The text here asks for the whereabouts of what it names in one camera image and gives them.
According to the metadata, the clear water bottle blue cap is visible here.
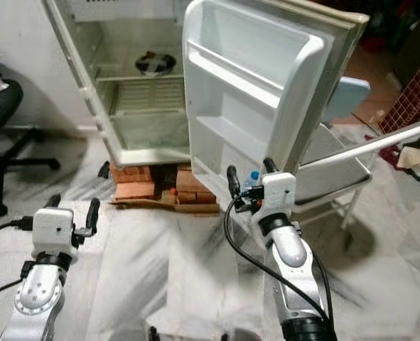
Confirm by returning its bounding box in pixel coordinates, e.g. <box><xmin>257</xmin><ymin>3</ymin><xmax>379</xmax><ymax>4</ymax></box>
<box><xmin>240</xmin><ymin>169</ymin><xmax>263</xmax><ymax>191</ymax></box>

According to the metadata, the white fridge door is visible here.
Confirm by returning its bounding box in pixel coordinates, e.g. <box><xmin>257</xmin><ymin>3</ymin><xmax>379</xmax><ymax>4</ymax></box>
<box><xmin>181</xmin><ymin>0</ymin><xmax>372</xmax><ymax>207</ymax></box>

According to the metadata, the white fridge cabinet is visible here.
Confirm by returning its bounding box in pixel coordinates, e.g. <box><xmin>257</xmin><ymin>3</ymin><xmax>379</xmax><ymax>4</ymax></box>
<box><xmin>41</xmin><ymin>0</ymin><xmax>195</xmax><ymax>169</ymax></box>

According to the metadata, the orange brick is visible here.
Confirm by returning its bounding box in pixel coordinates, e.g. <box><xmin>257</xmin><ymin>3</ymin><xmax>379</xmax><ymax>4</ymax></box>
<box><xmin>173</xmin><ymin>169</ymin><xmax>219</xmax><ymax>208</ymax></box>
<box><xmin>109</xmin><ymin>162</ymin><xmax>158</xmax><ymax>201</ymax></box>

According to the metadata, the brown wooden board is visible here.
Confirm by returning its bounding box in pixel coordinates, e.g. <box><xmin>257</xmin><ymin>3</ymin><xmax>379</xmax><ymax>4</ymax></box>
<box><xmin>112</xmin><ymin>196</ymin><xmax>221</xmax><ymax>216</ymax></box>

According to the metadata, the light blue board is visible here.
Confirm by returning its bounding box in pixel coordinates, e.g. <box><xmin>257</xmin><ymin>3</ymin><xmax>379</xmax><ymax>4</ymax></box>
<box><xmin>322</xmin><ymin>75</ymin><xmax>372</xmax><ymax>127</ymax></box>

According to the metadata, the black office chair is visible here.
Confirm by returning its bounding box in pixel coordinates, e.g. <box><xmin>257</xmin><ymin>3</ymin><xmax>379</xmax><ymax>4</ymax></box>
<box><xmin>0</xmin><ymin>46</ymin><xmax>61</xmax><ymax>220</ymax></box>

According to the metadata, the dark bowl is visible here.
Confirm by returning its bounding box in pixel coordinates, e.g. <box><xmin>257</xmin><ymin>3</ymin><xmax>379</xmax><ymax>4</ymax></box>
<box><xmin>134</xmin><ymin>51</ymin><xmax>177</xmax><ymax>77</ymax></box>

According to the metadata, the beige cloth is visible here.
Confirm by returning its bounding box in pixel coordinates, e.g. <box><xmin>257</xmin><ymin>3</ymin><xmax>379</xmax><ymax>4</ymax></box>
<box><xmin>396</xmin><ymin>141</ymin><xmax>420</xmax><ymax>171</ymax></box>

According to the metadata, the red checked cloth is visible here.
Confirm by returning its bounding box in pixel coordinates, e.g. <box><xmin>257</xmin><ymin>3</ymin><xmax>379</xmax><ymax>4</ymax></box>
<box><xmin>379</xmin><ymin>67</ymin><xmax>420</xmax><ymax>136</ymax></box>

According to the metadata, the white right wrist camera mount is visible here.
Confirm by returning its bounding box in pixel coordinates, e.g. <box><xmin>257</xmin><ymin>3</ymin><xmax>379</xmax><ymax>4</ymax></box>
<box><xmin>258</xmin><ymin>172</ymin><xmax>298</xmax><ymax>221</ymax></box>

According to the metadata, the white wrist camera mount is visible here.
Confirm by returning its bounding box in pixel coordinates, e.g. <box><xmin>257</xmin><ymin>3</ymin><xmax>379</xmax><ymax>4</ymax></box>
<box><xmin>31</xmin><ymin>207</ymin><xmax>76</xmax><ymax>258</ymax></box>
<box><xmin>258</xmin><ymin>172</ymin><xmax>298</xmax><ymax>221</ymax></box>

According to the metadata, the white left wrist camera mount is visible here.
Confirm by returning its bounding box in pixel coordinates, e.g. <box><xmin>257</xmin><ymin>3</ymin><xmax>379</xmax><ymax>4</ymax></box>
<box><xmin>31</xmin><ymin>207</ymin><xmax>76</xmax><ymax>258</ymax></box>

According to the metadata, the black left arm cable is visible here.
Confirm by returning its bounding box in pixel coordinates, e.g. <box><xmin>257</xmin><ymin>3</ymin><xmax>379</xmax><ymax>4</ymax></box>
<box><xmin>0</xmin><ymin>279</ymin><xmax>26</xmax><ymax>313</ymax></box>
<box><xmin>0</xmin><ymin>217</ymin><xmax>34</xmax><ymax>249</ymax></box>

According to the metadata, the wire fridge shelf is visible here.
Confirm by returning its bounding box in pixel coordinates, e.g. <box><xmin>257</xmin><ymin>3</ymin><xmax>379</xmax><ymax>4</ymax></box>
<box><xmin>107</xmin><ymin>75</ymin><xmax>189</xmax><ymax>119</ymax></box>

